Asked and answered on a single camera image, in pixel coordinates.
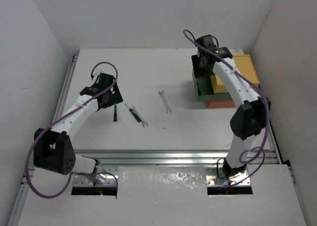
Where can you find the red bottom drawer box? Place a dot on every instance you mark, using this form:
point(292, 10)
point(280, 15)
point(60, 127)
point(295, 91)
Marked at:
point(220, 104)

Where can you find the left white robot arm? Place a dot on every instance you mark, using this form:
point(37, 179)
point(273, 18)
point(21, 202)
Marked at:
point(66, 161)

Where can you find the medium green black screwdriver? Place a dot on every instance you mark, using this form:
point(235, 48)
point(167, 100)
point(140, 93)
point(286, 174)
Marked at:
point(133, 113)

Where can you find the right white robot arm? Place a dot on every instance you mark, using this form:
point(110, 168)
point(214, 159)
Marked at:
point(252, 107)

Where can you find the left aluminium side rail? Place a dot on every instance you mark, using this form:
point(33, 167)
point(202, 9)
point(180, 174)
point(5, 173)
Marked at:
point(70, 67)

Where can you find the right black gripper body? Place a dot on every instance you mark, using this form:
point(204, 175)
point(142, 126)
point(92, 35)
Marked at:
point(199, 69)

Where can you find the thick green black screwdriver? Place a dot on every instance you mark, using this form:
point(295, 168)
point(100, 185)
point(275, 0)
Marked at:
point(115, 114)

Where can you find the green drawer box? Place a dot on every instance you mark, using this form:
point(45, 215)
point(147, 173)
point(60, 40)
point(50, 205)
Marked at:
point(204, 90)

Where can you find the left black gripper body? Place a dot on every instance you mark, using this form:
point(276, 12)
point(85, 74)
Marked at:
point(115, 94)

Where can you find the aluminium front rail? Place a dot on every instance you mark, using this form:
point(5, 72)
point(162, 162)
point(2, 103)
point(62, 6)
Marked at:
point(154, 157)

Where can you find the silver wrench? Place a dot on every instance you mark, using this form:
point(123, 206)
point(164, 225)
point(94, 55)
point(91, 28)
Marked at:
point(144, 123)
point(161, 93)

